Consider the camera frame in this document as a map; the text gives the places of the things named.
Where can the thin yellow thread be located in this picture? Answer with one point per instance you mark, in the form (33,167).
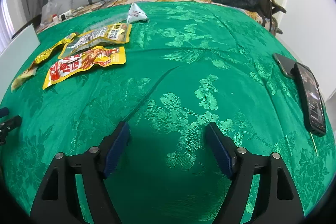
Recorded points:
(314,144)

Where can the white sheer curtain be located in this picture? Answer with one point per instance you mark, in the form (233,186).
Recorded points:
(6,27)

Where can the long yellow snack strip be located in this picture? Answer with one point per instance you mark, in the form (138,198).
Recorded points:
(51,52)

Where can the small white box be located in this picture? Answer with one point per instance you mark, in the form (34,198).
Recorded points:
(63,16)

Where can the black smartphone with lit screen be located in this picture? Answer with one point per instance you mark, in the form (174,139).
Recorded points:
(311,100)

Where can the clear plastic wrapper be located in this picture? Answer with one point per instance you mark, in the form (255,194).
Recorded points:
(107,21)

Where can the red and yellow snack packet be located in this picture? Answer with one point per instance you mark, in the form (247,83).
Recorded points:
(86,64)

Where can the clear plastic bag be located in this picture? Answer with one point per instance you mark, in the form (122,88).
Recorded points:
(51,10)

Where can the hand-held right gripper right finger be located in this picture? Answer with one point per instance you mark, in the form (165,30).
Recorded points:
(220,150)

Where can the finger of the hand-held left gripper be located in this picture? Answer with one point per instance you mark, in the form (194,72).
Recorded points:
(3,111)
(11,123)

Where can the white cardboard box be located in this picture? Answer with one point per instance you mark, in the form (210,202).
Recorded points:
(21,43)

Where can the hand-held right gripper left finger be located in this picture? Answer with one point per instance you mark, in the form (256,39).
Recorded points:
(118,148)

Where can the silver and yellow snack packet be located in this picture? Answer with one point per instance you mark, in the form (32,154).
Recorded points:
(102,36)

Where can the white triangular snack packet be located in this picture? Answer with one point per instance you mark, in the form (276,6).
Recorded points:
(136,14)

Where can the green patterned blanket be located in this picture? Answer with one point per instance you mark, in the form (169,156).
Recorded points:
(183,69)

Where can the dark smartphone with brown edge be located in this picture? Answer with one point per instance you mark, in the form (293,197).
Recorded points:
(284,65)

